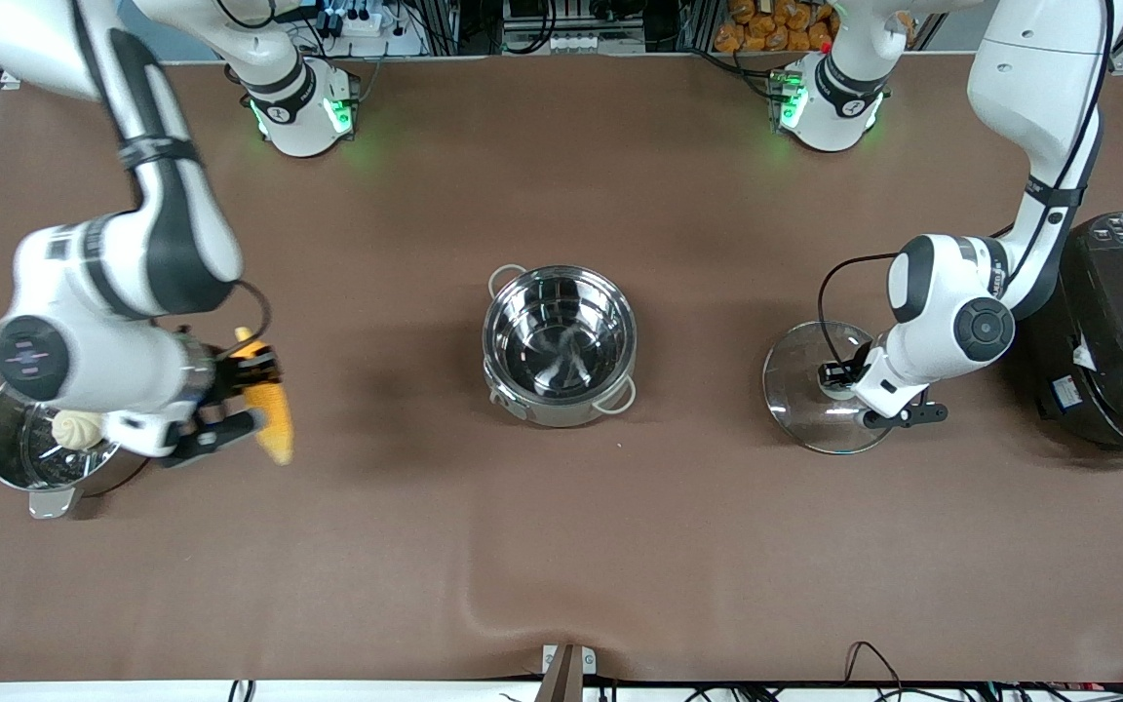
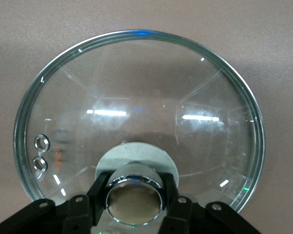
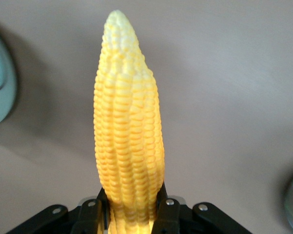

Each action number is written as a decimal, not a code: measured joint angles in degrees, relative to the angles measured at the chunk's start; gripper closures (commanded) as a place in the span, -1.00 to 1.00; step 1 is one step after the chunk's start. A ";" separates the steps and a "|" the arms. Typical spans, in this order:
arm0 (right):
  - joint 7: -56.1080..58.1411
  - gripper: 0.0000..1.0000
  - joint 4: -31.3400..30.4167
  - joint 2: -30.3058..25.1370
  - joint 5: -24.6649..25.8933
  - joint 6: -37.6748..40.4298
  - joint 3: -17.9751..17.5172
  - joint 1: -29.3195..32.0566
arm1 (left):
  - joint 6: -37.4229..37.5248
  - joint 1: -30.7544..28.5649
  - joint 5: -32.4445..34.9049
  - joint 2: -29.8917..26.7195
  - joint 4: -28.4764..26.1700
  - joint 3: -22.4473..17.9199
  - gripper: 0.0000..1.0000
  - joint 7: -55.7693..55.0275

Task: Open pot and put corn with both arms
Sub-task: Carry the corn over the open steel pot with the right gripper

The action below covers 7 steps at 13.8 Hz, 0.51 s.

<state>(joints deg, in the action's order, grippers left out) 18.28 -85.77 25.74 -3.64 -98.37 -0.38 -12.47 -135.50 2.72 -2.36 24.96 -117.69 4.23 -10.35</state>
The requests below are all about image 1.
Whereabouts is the white power strip with plugs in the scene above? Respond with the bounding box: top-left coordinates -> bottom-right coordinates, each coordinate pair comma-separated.
321,8 -> 384,39

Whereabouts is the grey metal camera bracket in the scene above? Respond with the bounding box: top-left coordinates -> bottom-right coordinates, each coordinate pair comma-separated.
534,643 -> 599,702

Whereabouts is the black looped cable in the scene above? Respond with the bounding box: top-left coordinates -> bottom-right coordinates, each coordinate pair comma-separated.
844,641 -> 906,691

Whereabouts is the brown table mat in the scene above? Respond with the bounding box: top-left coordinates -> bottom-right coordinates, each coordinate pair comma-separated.
0,54 -> 1123,683

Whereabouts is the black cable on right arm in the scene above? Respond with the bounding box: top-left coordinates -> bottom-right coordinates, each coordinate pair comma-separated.
228,280 -> 273,344

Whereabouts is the yellow corn cob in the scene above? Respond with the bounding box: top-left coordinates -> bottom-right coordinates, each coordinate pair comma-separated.
233,326 -> 296,467

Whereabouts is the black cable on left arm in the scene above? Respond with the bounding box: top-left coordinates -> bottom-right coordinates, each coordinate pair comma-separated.
817,252 -> 904,373

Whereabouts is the steel pot with grey handles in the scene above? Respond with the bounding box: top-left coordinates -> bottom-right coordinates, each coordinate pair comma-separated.
482,263 -> 639,429

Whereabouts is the steel steamer pot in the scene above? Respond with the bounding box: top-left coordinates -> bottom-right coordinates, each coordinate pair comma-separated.
0,383 -> 150,521

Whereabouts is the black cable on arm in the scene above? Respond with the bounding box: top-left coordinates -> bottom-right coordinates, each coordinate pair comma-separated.
228,280 -> 273,344
817,252 -> 904,373

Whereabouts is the glass pot lid with knob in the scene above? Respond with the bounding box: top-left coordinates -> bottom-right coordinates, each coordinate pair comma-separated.
762,320 -> 905,456

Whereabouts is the white steamed bun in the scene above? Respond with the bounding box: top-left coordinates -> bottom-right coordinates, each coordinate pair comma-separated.
52,409 -> 107,452

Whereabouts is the black rice cooker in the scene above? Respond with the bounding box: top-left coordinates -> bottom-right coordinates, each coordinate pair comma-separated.
1022,210 -> 1123,461

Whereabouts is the pile of orange breads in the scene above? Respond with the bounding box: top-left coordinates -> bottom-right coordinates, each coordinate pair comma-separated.
714,0 -> 837,55

